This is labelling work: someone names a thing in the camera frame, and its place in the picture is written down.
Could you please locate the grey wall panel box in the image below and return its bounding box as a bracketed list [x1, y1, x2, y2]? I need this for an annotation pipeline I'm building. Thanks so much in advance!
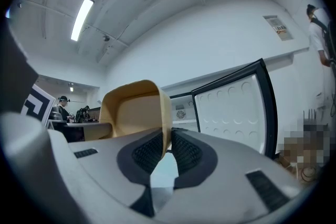
[262, 15, 294, 41]

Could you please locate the wooden desk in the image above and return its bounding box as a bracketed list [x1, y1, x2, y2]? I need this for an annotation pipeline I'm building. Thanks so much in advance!
[67, 121, 114, 143]

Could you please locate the long ceiling light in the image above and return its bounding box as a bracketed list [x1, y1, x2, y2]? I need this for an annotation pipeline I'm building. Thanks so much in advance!
[70, 0, 95, 42]

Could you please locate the black white mini fridge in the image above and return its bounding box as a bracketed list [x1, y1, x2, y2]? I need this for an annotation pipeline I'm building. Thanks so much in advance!
[169, 58, 279, 161]

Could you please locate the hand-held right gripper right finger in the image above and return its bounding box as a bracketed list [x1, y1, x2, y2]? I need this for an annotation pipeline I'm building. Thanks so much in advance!
[154, 127, 303, 224]

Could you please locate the tan plastic container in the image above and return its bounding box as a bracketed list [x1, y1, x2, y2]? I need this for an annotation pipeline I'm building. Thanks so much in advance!
[99, 79, 173, 163]

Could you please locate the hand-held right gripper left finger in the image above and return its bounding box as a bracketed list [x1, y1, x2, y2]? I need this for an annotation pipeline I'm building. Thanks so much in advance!
[48, 127, 164, 224]

